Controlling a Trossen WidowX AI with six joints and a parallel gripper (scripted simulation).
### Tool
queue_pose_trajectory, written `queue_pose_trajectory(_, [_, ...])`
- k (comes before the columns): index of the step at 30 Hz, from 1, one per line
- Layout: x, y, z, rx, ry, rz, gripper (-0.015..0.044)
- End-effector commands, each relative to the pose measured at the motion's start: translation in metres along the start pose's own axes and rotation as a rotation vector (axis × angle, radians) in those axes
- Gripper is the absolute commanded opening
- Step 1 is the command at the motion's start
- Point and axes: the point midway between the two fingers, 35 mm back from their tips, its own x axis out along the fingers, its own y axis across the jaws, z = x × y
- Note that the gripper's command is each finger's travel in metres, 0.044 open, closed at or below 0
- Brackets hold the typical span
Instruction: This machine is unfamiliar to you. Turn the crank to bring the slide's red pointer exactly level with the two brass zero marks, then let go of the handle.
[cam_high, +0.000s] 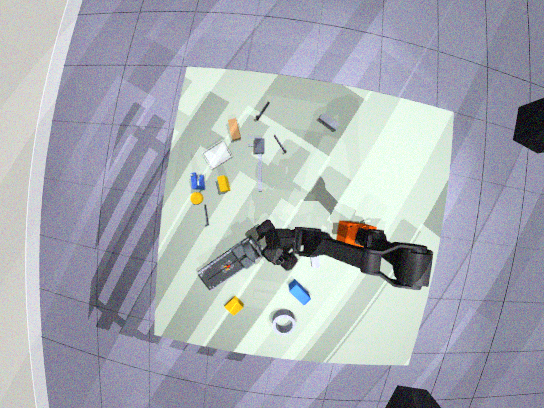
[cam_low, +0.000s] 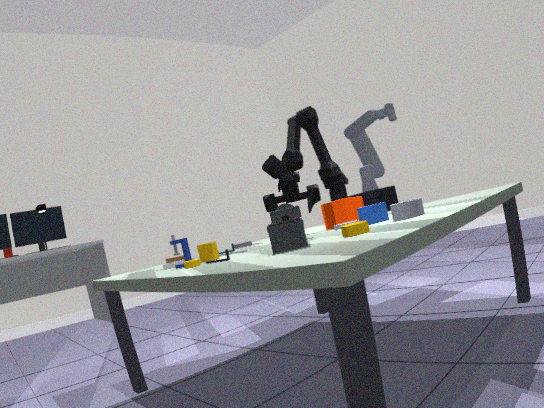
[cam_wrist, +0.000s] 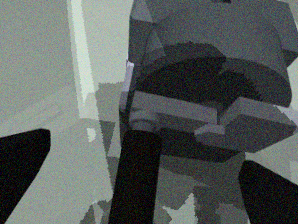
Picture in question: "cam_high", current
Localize yellow short cylinder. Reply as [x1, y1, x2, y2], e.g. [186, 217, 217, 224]
[191, 192, 204, 204]

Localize blue block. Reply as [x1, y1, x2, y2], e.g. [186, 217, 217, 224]
[288, 279, 311, 306]

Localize yellow block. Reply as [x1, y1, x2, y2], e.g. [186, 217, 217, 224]
[217, 175, 230, 192]
[225, 296, 244, 315]

